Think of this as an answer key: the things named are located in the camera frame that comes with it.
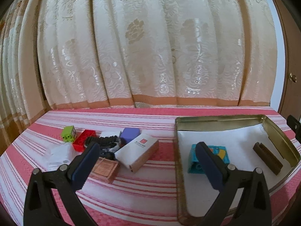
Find red toy brick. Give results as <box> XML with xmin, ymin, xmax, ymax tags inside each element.
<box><xmin>72</xmin><ymin>130</ymin><xmax>97</xmax><ymax>152</ymax></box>

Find copper brown box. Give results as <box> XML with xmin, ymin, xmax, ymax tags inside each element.
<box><xmin>90</xmin><ymin>158</ymin><xmax>120</xmax><ymax>184</ymax></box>

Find green toy brick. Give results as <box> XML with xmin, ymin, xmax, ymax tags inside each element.
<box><xmin>61</xmin><ymin>125</ymin><xmax>77</xmax><ymax>143</ymax></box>

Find white charger cube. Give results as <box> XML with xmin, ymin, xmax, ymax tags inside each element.
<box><xmin>100</xmin><ymin>131</ymin><xmax>121</xmax><ymax>152</ymax></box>

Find white rectangular box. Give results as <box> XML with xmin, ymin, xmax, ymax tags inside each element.
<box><xmin>115</xmin><ymin>134</ymin><xmax>159</xmax><ymax>173</ymax></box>

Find purple cube block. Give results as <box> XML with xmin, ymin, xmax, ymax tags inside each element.
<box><xmin>120</xmin><ymin>128</ymin><xmax>141</xmax><ymax>144</ymax></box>

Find gold metal tin tray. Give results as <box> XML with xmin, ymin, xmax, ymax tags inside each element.
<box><xmin>174</xmin><ymin>115</ymin><xmax>300</xmax><ymax>225</ymax></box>

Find brown wooden comb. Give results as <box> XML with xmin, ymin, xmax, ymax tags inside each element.
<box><xmin>252</xmin><ymin>142</ymin><xmax>283</xmax><ymax>175</ymax></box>

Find brass door knob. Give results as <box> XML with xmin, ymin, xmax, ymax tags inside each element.
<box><xmin>289</xmin><ymin>73</ymin><xmax>297</xmax><ymax>83</ymax></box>

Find white plastic bag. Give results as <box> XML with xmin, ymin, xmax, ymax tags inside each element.
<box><xmin>44</xmin><ymin>142</ymin><xmax>81</xmax><ymax>171</ymax></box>

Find teal printed toy brick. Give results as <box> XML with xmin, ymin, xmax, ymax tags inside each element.
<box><xmin>187</xmin><ymin>144</ymin><xmax>230</xmax><ymax>174</ymax></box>

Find brown wooden door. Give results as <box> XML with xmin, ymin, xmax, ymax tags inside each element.
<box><xmin>273</xmin><ymin>0</ymin><xmax>300</xmax><ymax>119</ymax></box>

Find pink striped tablecloth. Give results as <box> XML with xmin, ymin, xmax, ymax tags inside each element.
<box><xmin>1</xmin><ymin>107</ymin><xmax>300</xmax><ymax>225</ymax></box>

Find cream floral curtain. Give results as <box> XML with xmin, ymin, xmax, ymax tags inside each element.
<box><xmin>1</xmin><ymin>0</ymin><xmax>277</xmax><ymax>152</ymax></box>

